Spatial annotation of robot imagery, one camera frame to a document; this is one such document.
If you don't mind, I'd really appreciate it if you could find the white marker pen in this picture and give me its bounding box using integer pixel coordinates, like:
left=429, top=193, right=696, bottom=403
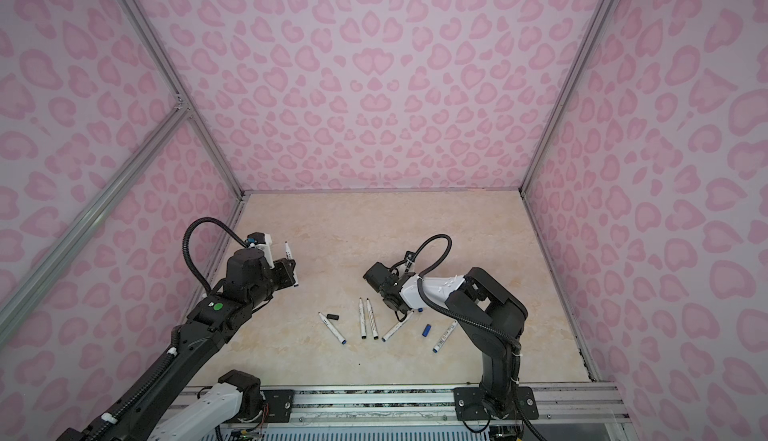
left=284, top=241, right=299, bottom=287

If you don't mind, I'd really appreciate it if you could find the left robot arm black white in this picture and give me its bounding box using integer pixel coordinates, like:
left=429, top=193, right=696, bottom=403
left=58, top=247, right=296, bottom=440

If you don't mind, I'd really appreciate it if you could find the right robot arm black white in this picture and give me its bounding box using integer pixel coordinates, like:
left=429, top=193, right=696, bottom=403
left=363, top=262, right=528, bottom=419

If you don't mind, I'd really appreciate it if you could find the white marker centre right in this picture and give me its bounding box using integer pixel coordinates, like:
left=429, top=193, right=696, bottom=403
left=364, top=299, right=379, bottom=340

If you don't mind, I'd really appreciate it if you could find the white marker centre left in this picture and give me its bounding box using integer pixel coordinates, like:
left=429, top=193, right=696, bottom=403
left=358, top=298, right=367, bottom=340

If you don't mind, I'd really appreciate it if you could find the white marker blue tip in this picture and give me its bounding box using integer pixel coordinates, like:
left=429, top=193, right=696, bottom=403
left=381, top=311, right=414, bottom=342

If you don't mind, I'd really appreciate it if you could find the white marker blue end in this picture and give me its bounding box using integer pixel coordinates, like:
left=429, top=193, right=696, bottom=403
left=318, top=312, right=347, bottom=345

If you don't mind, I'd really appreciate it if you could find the white marker far right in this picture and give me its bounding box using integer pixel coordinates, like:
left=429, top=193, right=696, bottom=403
left=432, top=320, right=458, bottom=354

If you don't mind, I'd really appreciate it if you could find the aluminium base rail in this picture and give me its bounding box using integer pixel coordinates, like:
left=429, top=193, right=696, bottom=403
left=110, top=382, right=637, bottom=441

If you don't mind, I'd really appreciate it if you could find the aluminium frame strut diagonal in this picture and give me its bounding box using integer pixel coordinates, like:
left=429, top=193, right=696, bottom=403
left=1, top=103, right=189, bottom=346

